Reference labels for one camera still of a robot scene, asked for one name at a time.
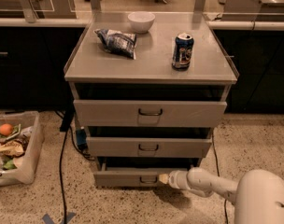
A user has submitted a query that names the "grey bottom drawer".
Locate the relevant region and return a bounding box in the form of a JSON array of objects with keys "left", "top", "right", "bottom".
[{"left": 93, "top": 164, "right": 177, "bottom": 187}]

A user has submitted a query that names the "grey drawer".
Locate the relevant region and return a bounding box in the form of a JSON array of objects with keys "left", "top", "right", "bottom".
[
  {"left": 87, "top": 137, "right": 211, "bottom": 158},
  {"left": 93, "top": 164, "right": 177, "bottom": 187},
  {"left": 74, "top": 100, "right": 227, "bottom": 128}
]

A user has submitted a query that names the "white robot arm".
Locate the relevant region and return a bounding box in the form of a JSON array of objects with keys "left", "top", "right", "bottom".
[{"left": 159, "top": 167, "right": 284, "bottom": 224}]

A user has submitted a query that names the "grey middle drawer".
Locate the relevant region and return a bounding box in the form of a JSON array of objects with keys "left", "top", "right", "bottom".
[{"left": 87, "top": 137, "right": 211, "bottom": 158}]

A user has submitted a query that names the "grey drawer cabinet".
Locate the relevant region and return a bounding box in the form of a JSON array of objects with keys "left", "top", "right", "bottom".
[{"left": 63, "top": 10, "right": 240, "bottom": 173}]

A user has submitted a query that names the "grey top drawer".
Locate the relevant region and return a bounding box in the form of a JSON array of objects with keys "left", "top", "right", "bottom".
[{"left": 74, "top": 100, "right": 227, "bottom": 128}]

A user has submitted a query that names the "blue power adapter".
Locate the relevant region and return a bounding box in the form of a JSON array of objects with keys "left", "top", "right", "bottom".
[{"left": 76, "top": 129, "right": 87, "bottom": 150}]

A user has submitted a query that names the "blue tape mark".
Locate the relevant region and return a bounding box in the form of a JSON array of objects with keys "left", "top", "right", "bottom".
[{"left": 42, "top": 211, "right": 78, "bottom": 224}]

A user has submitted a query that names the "blue soda can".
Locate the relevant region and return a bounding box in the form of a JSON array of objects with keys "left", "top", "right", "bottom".
[{"left": 172, "top": 33, "right": 194, "bottom": 70}]

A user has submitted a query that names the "blue chip bag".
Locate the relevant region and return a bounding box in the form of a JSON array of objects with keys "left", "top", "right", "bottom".
[{"left": 94, "top": 29, "right": 137, "bottom": 60}]

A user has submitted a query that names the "clear plastic bin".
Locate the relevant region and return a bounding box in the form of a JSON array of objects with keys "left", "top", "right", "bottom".
[{"left": 0, "top": 111, "right": 44, "bottom": 187}]

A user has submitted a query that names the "white bowl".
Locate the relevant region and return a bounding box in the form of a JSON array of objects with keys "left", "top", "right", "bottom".
[{"left": 128, "top": 11, "right": 155, "bottom": 34}]

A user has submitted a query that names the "orange fruit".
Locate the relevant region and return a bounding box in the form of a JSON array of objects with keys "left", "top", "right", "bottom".
[{"left": 0, "top": 123, "right": 13, "bottom": 136}]

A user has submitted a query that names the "black cable right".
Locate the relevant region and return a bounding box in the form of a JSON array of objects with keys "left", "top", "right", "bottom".
[{"left": 211, "top": 133, "right": 230, "bottom": 224}]

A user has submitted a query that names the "black cable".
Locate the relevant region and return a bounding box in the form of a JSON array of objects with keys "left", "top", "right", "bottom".
[
  {"left": 54, "top": 110, "right": 93, "bottom": 224},
  {"left": 211, "top": 133, "right": 230, "bottom": 224}
]

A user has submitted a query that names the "black cable left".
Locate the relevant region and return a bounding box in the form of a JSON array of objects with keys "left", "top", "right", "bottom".
[{"left": 54, "top": 110, "right": 93, "bottom": 224}]

